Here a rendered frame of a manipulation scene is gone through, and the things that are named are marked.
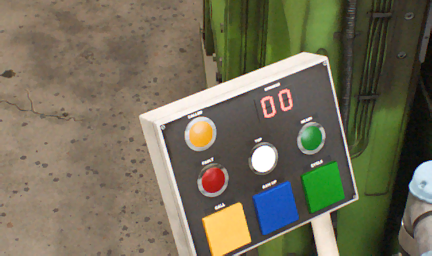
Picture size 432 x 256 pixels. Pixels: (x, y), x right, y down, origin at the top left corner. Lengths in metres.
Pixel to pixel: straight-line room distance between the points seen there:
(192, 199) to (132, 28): 2.10
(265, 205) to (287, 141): 0.12
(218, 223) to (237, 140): 0.14
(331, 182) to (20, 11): 2.28
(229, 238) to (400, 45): 0.55
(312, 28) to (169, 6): 1.95
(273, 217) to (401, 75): 0.48
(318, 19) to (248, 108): 0.30
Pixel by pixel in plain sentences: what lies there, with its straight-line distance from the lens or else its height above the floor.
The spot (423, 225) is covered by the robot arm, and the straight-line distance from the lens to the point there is 1.31.
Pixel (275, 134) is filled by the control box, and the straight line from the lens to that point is 1.60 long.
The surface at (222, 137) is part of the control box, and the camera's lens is 1.55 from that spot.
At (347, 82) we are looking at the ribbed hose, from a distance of 1.88.
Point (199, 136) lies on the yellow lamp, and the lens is 1.52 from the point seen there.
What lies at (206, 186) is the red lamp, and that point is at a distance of 1.55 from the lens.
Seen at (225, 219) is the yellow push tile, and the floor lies 1.03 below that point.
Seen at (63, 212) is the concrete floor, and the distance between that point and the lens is 2.96.
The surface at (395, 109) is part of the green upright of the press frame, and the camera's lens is 2.00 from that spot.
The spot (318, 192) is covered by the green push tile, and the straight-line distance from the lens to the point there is 1.66.
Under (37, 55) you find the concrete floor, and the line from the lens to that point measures 3.52.
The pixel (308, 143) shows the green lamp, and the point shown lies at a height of 1.09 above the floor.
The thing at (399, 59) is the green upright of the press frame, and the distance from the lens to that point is 1.90.
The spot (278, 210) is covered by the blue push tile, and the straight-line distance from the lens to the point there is 1.62.
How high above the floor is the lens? 2.25
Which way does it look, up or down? 44 degrees down
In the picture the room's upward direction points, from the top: 1 degrees clockwise
